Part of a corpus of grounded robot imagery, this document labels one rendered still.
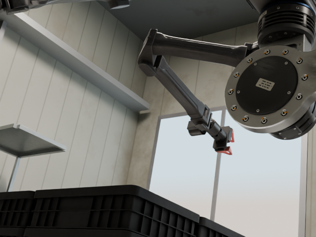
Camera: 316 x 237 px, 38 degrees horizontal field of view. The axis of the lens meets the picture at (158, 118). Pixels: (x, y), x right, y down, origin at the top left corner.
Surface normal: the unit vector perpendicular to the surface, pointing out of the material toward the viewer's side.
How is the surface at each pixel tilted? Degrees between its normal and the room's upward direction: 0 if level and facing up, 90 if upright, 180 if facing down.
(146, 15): 180
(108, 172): 90
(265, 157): 90
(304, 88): 90
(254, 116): 90
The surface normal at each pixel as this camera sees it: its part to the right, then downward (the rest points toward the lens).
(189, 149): -0.59, -0.40
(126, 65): 0.80, -0.12
